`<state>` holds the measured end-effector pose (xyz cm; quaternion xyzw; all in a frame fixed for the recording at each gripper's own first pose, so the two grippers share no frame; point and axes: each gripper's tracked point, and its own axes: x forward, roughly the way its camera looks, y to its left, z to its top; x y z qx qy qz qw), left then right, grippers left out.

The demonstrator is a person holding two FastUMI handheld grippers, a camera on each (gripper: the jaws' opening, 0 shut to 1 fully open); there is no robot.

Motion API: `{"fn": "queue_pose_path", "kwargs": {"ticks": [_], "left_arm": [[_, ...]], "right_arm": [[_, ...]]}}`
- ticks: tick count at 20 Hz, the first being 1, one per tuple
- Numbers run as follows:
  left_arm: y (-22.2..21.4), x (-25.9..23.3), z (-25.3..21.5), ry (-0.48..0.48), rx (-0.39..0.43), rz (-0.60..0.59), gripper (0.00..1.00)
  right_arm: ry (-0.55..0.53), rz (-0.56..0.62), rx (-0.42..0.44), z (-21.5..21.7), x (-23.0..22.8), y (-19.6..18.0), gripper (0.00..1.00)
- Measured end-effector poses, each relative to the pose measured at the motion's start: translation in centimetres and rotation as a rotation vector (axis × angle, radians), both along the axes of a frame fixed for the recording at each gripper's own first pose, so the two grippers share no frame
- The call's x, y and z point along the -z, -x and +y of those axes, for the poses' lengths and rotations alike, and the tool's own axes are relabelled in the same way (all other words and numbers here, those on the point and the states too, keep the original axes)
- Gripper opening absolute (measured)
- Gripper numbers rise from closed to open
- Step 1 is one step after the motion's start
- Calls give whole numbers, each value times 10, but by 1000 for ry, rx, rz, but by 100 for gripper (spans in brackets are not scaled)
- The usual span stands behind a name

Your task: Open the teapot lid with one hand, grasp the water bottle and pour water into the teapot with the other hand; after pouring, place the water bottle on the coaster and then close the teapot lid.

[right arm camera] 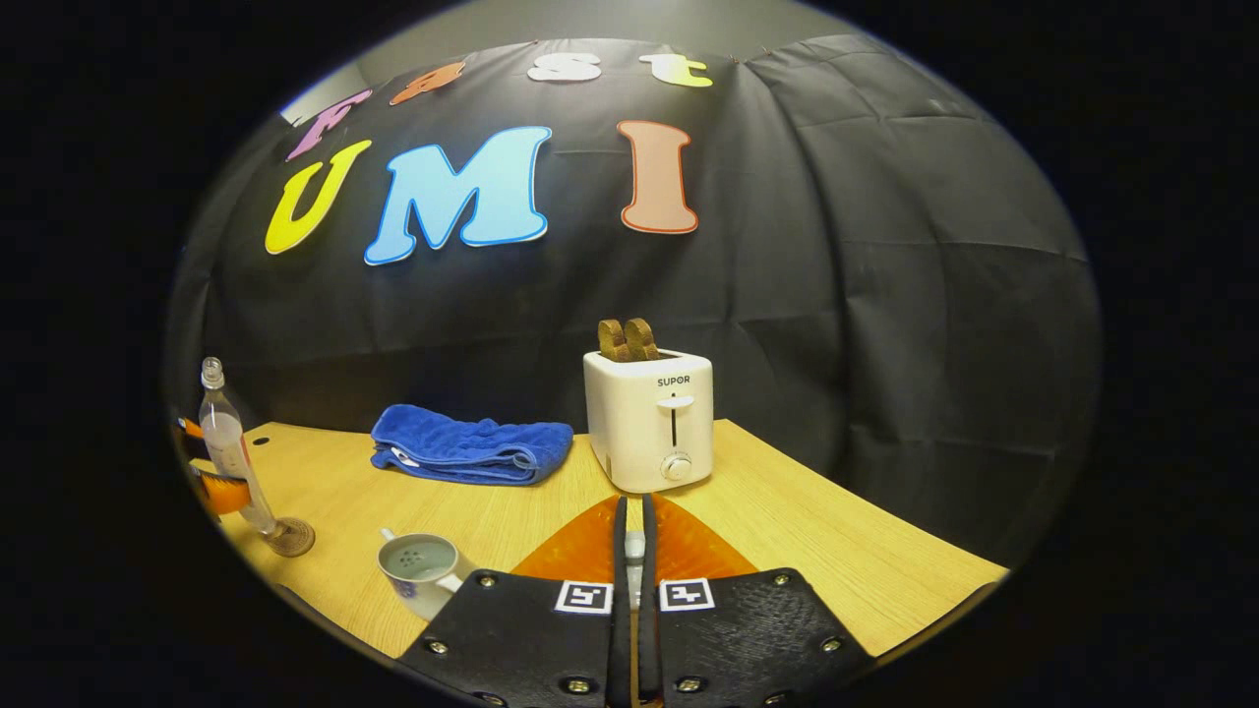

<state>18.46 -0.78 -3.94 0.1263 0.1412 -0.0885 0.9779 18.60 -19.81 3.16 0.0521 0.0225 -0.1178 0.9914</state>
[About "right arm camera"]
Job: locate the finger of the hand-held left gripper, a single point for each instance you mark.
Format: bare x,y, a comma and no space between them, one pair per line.
221,492
190,428

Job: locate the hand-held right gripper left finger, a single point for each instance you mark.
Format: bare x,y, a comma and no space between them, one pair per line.
620,551

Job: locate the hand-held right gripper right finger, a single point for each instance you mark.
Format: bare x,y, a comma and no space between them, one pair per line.
649,639

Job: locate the clear plastic water bottle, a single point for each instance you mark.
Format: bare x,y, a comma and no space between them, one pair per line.
228,442

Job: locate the round wooden coaster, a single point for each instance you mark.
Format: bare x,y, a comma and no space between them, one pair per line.
293,539

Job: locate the white toaster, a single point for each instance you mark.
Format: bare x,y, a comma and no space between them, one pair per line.
639,433

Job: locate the folded blue towel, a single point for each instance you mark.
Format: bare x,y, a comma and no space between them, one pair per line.
462,447

